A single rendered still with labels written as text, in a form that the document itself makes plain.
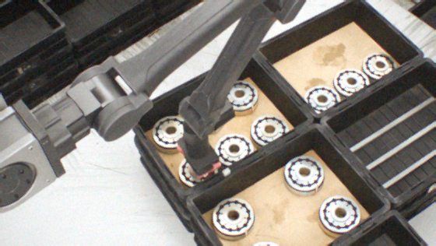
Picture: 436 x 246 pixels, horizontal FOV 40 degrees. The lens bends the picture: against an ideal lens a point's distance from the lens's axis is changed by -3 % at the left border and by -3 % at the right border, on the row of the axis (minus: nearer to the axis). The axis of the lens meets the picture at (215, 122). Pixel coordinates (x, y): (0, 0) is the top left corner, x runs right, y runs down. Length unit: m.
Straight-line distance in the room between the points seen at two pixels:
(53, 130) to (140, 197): 0.84
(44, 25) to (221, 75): 1.42
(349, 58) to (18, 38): 1.34
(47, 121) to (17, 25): 1.68
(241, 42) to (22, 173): 0.49
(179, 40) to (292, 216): 0.70
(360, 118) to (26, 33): 1.42
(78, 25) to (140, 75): 1.70
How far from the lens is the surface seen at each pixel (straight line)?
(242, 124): 1.68
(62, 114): 0.94
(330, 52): 1.86
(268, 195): 1.57
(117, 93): 0.97
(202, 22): 0.99
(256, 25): 1.14
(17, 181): 0.94
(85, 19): 2.68
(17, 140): 0.91
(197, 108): 1.30
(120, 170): 1.79
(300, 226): 1.53
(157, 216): 1.70
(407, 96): 1.80
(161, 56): 0.98
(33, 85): 2.46
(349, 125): 1.70
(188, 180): 1.56
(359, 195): 1.56
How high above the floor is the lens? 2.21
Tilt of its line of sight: 55 degrees down
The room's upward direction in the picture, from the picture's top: 4 degrees counter-clockwise
